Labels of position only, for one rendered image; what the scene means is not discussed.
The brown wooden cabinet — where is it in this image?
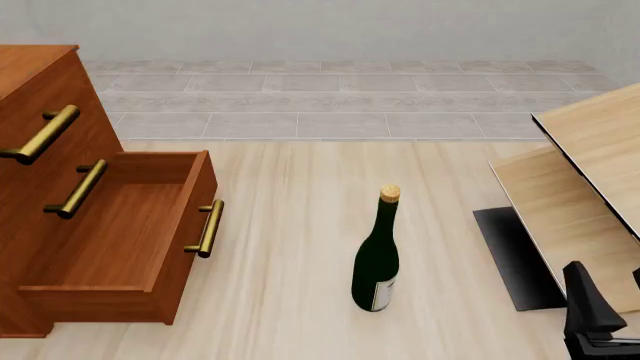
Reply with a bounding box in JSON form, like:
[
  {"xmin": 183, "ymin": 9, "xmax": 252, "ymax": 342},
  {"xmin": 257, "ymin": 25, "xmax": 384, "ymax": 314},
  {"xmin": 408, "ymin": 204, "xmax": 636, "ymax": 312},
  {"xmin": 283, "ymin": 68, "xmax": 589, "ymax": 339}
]
[{"xmin": 0, "ymin": 44, "xmax": 124, "ymax": 339}]

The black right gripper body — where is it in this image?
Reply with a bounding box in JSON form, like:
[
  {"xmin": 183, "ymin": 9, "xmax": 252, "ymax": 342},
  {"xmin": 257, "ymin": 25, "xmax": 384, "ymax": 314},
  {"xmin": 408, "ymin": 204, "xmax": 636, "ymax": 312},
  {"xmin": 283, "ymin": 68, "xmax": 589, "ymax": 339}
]
[{"xmin": 564, "ymin": 330, "xmax": 640, "ymax": 360}]

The dark green wine bottle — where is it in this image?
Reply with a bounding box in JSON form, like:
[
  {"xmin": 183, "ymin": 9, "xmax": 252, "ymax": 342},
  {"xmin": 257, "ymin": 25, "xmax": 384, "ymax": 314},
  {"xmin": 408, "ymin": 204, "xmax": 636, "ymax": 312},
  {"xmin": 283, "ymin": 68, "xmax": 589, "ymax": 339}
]
[{"xmin": 350, "ymin": 183, "xmax": 403, "ymax": 314}]

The brass handle of open drawer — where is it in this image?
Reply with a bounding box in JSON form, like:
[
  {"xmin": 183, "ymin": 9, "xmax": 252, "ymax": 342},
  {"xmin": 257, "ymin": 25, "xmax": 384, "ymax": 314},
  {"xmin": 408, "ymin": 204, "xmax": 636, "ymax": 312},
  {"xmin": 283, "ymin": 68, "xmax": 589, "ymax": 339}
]
[{"xmin": 183, "ymin": 198, "xmax": 226, "ymax": 260}]

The pale wooden panel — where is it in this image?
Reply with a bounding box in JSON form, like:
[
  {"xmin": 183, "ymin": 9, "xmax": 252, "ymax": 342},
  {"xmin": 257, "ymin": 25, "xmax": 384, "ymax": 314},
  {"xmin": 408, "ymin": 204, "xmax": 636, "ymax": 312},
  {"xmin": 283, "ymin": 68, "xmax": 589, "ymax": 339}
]
[
  {"xmin": 488, "ymin": 144, "xmax": 640, "ymax": 315},
  {"xmin": 530, "ymin": 82, "xmax": 640, "ymax": 243}
]

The large brass drawer handle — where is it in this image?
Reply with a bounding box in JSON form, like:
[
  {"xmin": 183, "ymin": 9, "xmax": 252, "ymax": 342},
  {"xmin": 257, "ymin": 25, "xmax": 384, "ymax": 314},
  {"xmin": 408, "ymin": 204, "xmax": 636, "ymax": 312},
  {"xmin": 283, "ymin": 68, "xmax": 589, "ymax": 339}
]
[{"xmin": 0, "ymin": 104, "xmax": 82, "ymax": 167}]

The open wooden drawer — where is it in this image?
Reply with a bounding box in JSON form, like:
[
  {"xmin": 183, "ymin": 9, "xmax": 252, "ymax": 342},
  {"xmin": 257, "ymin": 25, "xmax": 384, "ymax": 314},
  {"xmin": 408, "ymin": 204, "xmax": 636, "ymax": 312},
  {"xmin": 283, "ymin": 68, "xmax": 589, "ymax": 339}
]
[{"xmin": 18, "ymin": 150, "xmax": 219, "ymax": 327}]

